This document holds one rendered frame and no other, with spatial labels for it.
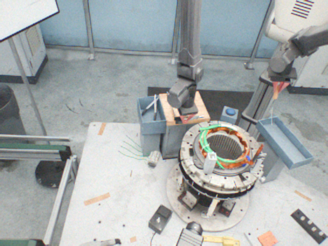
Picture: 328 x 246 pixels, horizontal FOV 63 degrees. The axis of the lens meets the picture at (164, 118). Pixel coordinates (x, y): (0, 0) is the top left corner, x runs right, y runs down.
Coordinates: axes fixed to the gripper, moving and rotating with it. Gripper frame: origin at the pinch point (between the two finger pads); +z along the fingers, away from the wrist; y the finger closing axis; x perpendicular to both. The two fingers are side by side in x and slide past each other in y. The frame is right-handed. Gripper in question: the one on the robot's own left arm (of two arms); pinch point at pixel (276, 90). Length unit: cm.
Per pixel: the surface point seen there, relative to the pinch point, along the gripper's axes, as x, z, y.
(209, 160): -36.7, 3.9, -23.7
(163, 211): -42, 36, -41
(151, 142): -12, 28, -53
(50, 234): -57, 43, -88
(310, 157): -14.1, 22.5, 16.9
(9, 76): 100, 82, -240
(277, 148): -12.6, 21.0, 3.8
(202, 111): -1.2, 14.3, -29.1
